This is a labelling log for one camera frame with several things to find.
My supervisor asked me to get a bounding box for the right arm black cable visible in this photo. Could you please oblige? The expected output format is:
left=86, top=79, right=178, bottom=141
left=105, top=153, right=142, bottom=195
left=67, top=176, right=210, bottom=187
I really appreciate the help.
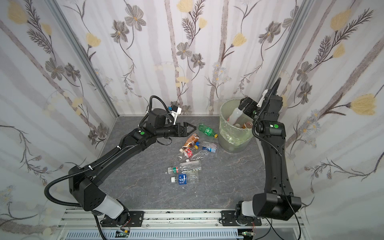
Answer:
left=254, top=185, right=302, bottom=240

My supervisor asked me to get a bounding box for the white bottle red cap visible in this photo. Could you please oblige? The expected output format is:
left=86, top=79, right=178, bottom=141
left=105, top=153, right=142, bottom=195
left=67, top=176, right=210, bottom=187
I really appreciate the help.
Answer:
left=227, top=108, right=243, bottom=126

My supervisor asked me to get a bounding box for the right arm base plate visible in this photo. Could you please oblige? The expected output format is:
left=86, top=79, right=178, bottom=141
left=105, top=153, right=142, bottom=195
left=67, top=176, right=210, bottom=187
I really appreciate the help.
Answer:
left=219, top=210, right=262, bottom=227

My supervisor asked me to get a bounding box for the crushed bottle red label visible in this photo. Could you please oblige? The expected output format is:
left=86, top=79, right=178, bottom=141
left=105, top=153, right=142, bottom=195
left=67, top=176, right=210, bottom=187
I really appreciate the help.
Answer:
left=176, top=147, right=209, bottom=162

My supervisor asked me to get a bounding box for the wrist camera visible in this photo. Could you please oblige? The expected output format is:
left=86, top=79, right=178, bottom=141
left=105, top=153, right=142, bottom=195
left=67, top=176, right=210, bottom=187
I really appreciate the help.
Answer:
left=168, top=105, right=182, bottom=125
left=257, top=89, right=269, bottom=108

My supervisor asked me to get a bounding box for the green soda bottle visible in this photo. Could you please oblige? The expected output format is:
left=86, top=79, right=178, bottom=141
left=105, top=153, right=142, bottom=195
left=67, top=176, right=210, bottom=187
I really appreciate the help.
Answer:
left=199, top=124, right=218, bottom=139

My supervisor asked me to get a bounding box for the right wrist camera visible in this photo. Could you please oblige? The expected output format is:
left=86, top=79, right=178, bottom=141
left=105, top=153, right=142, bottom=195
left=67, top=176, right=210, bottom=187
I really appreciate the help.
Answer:
left=257, top=89, right=269, bottom=108

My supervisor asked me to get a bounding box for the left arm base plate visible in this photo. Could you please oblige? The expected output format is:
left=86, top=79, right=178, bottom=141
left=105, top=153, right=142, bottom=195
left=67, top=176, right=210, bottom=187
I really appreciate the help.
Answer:
left=100, top=211, right=145, bottom=228

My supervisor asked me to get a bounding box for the mesh bin with green bag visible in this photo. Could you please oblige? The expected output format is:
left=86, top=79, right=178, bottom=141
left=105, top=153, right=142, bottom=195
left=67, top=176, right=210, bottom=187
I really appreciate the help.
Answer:
left=218, top=99, right=254, bottom=153

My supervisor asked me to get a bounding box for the brown label bottle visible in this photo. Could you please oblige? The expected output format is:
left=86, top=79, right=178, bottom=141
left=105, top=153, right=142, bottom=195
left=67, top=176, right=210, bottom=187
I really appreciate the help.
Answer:
left=243, top=122, right=253, bottom=129

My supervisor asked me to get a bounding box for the crushed bottle blue cap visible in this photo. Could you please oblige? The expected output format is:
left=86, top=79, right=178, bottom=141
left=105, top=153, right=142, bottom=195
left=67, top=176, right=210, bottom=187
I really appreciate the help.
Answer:
left=195, top=141, right=218, bottom=153

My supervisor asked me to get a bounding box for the orange copper label bottle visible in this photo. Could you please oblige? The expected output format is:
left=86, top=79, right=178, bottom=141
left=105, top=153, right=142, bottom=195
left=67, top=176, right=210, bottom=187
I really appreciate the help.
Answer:
left=182, top=134, right=200, bottom=150

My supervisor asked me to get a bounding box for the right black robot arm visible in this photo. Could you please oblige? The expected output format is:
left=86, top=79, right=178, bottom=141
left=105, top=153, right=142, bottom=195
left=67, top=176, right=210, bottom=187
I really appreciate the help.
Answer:
left=235, top=95, right=302, bottom=226

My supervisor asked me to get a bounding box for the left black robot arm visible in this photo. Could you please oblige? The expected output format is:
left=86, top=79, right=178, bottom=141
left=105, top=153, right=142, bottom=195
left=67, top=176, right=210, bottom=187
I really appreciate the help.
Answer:
left=69, top=109, right=197, bottom=227

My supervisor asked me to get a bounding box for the clear bottle green cap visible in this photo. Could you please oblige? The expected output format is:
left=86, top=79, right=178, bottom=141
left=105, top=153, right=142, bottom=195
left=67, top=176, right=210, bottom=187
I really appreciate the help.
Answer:
left=168, top=160, right=202, bottom=175

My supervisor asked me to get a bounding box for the clear bottle blue label white cap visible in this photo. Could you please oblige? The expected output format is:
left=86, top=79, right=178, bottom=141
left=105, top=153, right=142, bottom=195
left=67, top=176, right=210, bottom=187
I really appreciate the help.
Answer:
left=171, top=172, right=199, bottom=185

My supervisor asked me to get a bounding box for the aluminium frame rail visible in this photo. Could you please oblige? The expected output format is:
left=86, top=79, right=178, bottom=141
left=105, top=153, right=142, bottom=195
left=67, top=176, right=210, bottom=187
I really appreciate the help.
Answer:
left=53, top=209, right=310, bottom=240

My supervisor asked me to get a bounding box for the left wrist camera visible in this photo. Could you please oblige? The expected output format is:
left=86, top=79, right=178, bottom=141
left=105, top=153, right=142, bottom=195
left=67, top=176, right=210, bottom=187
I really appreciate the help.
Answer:
left=168, top=105, right=182, bottom=125

